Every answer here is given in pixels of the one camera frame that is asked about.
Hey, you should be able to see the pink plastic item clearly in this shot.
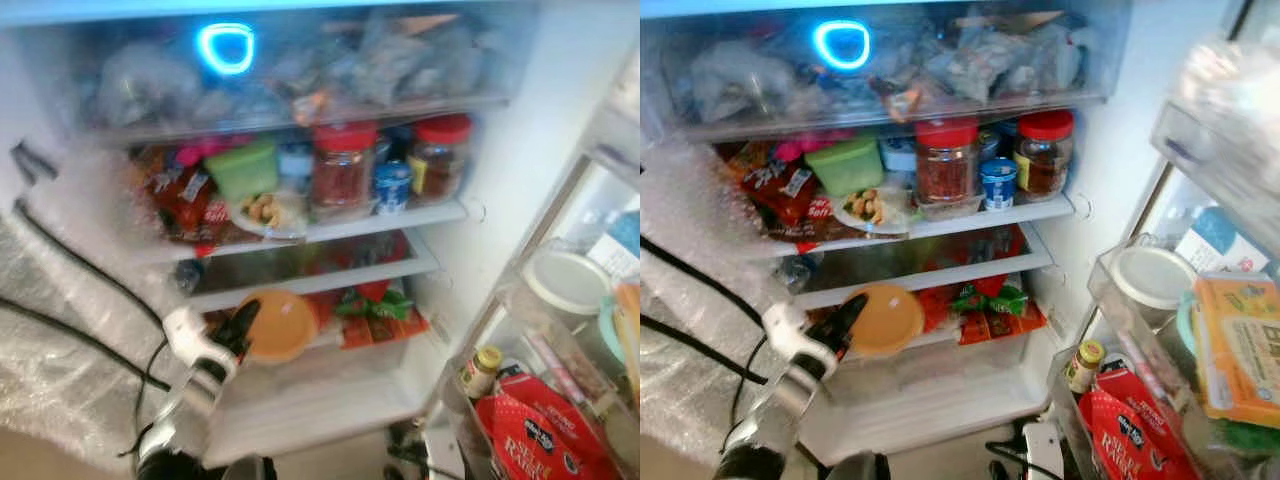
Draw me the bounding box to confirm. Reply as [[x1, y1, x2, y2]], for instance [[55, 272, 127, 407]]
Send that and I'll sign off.
[[175, 138, 251, 166], [775, 130, 851, 163]]

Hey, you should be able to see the black cable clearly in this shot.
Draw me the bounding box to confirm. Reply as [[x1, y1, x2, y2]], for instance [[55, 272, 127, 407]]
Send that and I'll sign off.
[[641, 314, 771, 389], [12, 198, 169, 331], [641, 236, 771, 329], [0, 297, 173, 393]]

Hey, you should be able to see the glass fridge shelf white trim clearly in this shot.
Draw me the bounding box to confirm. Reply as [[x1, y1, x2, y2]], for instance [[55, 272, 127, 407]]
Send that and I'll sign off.
[[130, 200, 471, 263], [740, 193, 1076, 251], [790, 225, 1056, 309], [185, 235, 441, 313]]

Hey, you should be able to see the white blue tub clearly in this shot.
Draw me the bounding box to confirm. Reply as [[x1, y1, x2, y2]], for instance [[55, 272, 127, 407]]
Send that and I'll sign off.
[[278, 140, 316, 191], [880, 135, 919, 186]]

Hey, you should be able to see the frosted plastic food bag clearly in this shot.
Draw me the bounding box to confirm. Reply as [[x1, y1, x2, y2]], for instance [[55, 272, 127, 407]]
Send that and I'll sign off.
[[330, 20, 501, 106], [925, 20, 1086, 101], [98, 42, 206, 126], [690, 40, 801, 121]]

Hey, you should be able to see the green plastic container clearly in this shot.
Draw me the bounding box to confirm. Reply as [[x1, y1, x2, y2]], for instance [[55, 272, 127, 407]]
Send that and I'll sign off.
[[203, 138, 281, 201], [805, 135, 886, 196]]

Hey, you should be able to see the blue white box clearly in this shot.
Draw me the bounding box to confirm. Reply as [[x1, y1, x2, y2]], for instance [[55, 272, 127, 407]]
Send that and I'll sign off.
[[585, 210, 640, 281], [1175, 205, 1271, 276]]

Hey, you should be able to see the red lid jar yellow label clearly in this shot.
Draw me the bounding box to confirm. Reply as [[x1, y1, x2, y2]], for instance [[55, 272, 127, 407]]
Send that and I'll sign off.
[[408, 113, 473, 206], [1013, 110, 1076, 201]]

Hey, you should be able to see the red lid glass jar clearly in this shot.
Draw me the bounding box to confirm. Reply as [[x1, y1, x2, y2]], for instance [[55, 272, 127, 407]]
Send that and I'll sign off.
[[913, 118, 981, 209], [312, 122, 379, 213]]

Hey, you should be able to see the blue glowing ring light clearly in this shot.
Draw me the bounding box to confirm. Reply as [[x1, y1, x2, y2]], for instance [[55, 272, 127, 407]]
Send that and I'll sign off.
[[812, 20, 871, 73], [195, 22, 257, 77]]

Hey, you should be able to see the red raisin carton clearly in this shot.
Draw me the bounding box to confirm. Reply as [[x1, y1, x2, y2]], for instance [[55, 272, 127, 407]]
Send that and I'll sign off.
[[1078, 365, 1201, 480], [472, 365, 621, 480]]

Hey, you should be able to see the white round lid container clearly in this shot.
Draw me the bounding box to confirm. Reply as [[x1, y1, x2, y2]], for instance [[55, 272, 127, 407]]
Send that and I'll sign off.
[[1110, 245, 1198, 311], [522, 245, 613, 316]]

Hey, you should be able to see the clear bubble wrap sheet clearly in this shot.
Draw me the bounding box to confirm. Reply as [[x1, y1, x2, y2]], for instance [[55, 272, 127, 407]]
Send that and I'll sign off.
[[0, 140, 201, 471], [641, 135, 801, 471]]

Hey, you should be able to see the orange lidded plastic container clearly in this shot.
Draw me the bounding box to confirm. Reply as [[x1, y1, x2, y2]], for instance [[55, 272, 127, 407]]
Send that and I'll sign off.
[[845, 283, 926, 359], [240, 288, 321, 363]]

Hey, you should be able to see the black fridge white interior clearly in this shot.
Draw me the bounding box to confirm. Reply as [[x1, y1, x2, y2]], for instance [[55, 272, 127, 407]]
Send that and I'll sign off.
[[641, 0, 1280, 480], [0, 0, 640, 480]]

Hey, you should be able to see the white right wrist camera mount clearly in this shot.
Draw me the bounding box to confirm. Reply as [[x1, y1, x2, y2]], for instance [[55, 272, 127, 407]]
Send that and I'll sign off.
[[1020, 420, 1066, 480], [385, 420, 466, 480]]

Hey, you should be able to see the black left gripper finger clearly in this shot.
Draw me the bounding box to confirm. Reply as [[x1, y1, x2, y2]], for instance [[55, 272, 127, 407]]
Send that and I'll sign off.
[[224, 299, 263, 353], [826, 293, 869, 353]]

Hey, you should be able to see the white fridge crisper drawer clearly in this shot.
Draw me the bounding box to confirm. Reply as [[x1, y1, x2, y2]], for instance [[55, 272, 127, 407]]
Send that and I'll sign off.
[[800, 335, 1061, 466], [200, 340, 451, 466]]

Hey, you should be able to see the clear fridge drawer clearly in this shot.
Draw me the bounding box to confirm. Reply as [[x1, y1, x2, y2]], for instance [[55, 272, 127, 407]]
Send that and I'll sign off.
[[75, 5, 526, 146], [645, 5, 1131, 141]]

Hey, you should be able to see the red green snack packet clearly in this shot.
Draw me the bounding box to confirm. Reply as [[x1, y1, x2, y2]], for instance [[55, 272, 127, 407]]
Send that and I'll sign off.
[[335, 285, 431, 349], [950, 280, 1046, 346]]

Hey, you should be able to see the plate with food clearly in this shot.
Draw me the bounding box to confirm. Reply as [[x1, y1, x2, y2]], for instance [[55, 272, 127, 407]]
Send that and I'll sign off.
[[228, 190, 309, 239]]

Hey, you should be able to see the small blue white cup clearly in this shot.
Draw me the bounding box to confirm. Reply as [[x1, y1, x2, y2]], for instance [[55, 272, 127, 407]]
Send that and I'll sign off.
[[373, 160, 414, 214], [980, 157, 1019, 211]]

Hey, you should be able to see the small yellow lid jar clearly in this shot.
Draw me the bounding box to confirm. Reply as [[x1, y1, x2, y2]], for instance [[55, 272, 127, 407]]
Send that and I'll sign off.
[[1065, 338, 1106, 396], [460, 345, 504, 401]]

